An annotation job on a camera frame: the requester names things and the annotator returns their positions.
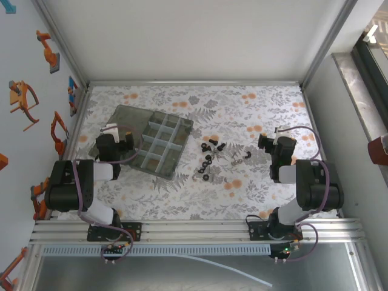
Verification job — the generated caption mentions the translucent grey compartment organizer box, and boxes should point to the translucent grey compartment organizer box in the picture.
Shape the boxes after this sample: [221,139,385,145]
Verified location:
[89,104,195,180]

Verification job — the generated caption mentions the aluminium mounting rails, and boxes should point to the aluminium mounting rails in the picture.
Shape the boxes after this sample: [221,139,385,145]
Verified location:
[29,218,368,245]

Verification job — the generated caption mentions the aluminium side rail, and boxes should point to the aluminium side rail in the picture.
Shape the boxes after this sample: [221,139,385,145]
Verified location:
[59,86,92,164]

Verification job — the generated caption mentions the white slotted cable duct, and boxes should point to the white slotted cable duct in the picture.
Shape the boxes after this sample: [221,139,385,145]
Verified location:
[41,244,273,256]

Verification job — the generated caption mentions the grey stone window sill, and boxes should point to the grey stone window sill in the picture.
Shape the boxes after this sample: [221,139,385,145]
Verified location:
[331,52,388,143]

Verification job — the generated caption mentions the aluminium frame post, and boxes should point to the aluminium frame post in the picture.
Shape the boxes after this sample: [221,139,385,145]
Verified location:
[299,0,359,89]
[32,0,90,89]

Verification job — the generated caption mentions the grey metal shelf panel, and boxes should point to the grey metal shelf panel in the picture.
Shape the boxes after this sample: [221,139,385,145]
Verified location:
[30,254,364,291]

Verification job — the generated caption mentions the floral grey and orange mat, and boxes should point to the floral grey and orange mat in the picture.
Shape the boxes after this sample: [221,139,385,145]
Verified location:
[57,84,340,221]

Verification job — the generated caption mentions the aluminium cross rail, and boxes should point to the aluminium cross rail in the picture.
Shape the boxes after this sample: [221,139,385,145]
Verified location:
[86,79,304,89]

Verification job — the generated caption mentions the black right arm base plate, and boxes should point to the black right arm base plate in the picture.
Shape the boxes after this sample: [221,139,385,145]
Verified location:
[248,220,304,243]

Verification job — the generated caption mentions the dark window frame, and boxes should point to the dark window frame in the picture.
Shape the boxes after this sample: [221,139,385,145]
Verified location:
[351,30,388,122]

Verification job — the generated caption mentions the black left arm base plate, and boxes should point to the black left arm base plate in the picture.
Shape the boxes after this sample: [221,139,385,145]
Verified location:
[87,221,144,243]

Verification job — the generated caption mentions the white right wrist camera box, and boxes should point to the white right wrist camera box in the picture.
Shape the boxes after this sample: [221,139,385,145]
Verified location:
[273,126,288,145]

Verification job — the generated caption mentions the white window handle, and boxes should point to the white window handle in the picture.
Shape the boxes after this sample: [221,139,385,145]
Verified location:
[363,24,379,44]

